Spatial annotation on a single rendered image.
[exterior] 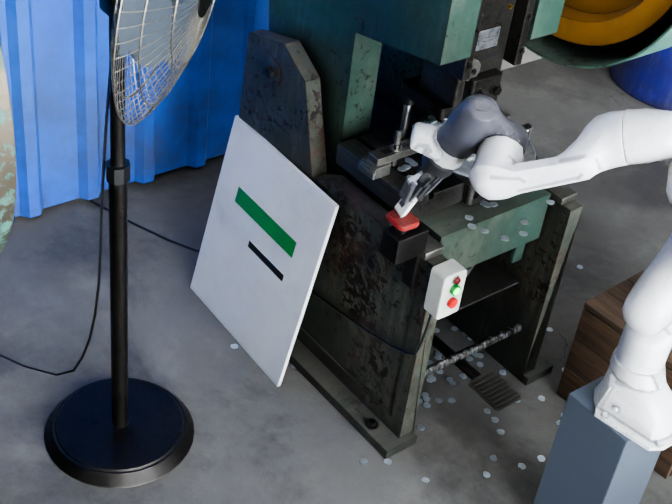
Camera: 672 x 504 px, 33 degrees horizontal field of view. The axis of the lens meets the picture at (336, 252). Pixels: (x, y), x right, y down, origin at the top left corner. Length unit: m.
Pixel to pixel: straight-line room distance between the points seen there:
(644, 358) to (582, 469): 0.36
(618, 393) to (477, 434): 0.66
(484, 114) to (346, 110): 0.70
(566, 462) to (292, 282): 0.87
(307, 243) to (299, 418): 0.49
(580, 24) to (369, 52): 0.55
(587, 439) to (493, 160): 0.77
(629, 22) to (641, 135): 0.68
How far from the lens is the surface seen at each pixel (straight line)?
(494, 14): 2.72
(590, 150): 2.26
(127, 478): 2.93
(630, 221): 4.19
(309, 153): 2.97
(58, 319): 3.40
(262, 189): 3.14
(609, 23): 2.93
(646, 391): 2.62
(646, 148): 2.26
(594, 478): 2.77
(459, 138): 2.33
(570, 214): 3.01
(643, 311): 2.41
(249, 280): 3.24
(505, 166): 2.28
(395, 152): 2.82
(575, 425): 2.73
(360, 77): 2.89
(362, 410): 3.13
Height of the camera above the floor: 2.23
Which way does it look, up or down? 37 degrees down
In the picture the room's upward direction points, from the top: 8 degrees clockwise
